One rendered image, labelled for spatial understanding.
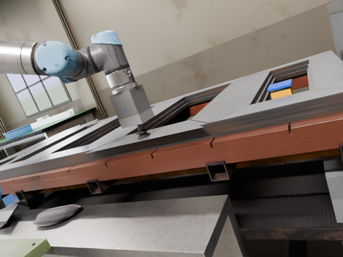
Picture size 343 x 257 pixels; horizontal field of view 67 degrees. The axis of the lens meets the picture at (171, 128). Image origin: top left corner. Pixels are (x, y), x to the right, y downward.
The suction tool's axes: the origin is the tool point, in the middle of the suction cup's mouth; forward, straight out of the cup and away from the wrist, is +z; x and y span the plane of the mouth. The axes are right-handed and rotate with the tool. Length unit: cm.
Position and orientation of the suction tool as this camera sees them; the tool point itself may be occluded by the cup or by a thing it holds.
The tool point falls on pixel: (144, 136)
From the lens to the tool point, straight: 80.0
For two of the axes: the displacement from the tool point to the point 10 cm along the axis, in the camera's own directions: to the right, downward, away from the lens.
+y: -8.0, 1.6, 5.8
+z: 3.4, 9.2, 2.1
